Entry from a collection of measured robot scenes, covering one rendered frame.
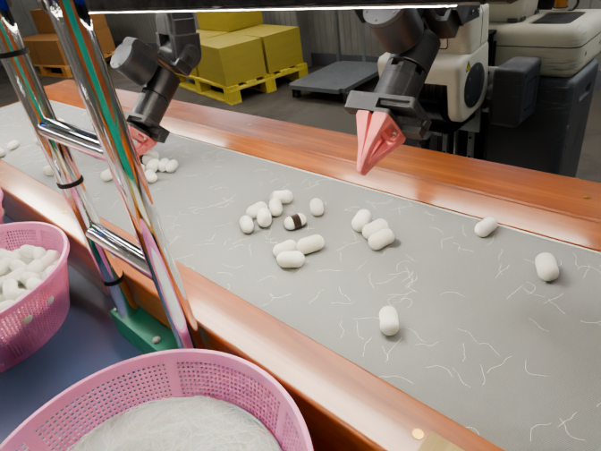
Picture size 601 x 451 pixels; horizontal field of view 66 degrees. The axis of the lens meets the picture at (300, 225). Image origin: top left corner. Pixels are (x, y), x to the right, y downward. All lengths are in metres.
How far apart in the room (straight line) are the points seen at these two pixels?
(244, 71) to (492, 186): 3.35
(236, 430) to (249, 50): 3.61
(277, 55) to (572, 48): 2.99
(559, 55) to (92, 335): 1.20
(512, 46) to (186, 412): 1.21
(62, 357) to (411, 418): 0.45
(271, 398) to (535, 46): 1.16
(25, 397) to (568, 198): 0.70
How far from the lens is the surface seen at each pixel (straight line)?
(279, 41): 4.07
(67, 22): 0.36
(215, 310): 0.50
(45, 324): 0.70
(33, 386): 0.67
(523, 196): 0.66
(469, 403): 0.43
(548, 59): 1.38
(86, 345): 0.68
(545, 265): 0.55
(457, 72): 1.14
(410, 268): 0.56
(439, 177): 0.70
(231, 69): 3.85
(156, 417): 0.48
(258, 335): 0.46
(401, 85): 0.63
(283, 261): 0.56
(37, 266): 0.75
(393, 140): 0.64
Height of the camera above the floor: 1.09
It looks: 32 degrees down
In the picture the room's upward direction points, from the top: 9 degrees counter-clockwise
